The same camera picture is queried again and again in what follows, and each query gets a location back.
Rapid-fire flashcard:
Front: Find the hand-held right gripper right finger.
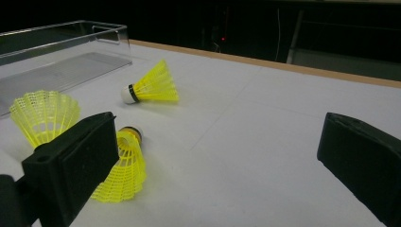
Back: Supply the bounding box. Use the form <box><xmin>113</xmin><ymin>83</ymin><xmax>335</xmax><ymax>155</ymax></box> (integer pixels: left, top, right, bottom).
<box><xmin>316</xmin><ymin>112</ymin><xmax>401</xmax><ymax>227</ymax></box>

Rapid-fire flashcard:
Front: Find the thin white hanging cable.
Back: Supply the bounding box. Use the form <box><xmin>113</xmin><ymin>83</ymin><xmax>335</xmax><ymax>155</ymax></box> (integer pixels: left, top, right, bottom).
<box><xmin>274</xmin><ymin>8</ymin><xmax>282</xmax><ymax>63</ymax></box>

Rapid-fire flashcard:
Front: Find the dark equipment tower red light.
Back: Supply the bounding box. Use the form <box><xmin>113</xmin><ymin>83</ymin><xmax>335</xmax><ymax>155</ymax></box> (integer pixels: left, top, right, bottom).
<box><xmin>201</xmin><ymin>4</ymin><xmax>233</xmax><ymax>53</ymax></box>

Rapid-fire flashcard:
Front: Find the yellow plastic shuttlecock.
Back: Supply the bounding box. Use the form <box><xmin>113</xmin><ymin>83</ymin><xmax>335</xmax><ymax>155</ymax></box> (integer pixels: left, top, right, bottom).
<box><xmin>90</xmin><ymin>126</ymin><xmax>148</xmax><ymax>203</ymax></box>
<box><xmin>121</xmin><ymin>59</ymin><xmax>180</xmax><ymax>105</ymax></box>
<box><xmin>9</xmin><ymin>90</ymin><xmax>81</xmax><ymax>149</ymax></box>

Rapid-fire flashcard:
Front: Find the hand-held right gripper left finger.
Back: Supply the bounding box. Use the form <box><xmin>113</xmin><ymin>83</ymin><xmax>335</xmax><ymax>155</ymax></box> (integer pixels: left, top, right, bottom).
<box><xmin>21</xmin><ymin>111</ymin><xmax>120</xmax><ymax>227</ymax></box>

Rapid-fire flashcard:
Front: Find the white table cover sheet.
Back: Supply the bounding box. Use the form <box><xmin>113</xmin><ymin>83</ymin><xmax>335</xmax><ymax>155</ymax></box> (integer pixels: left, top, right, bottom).
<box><xmin>0</xmin><ymin>39</ymin><xmax>401</xmax><ymax>227</ymax></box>

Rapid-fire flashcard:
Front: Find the clear plastic container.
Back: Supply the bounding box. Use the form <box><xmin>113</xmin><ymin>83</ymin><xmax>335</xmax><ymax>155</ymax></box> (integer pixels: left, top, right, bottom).
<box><xmin>0</xmin><ymin>20</ymin><xmax>133</xmax><ymax>117</ymax></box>

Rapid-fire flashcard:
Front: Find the white metal stand frame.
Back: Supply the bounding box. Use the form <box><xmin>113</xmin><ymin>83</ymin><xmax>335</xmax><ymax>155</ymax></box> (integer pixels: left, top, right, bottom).
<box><xmin>286</xmin><ymin>9</ymin><xmax>401</xmax><ymax>81</ymax></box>

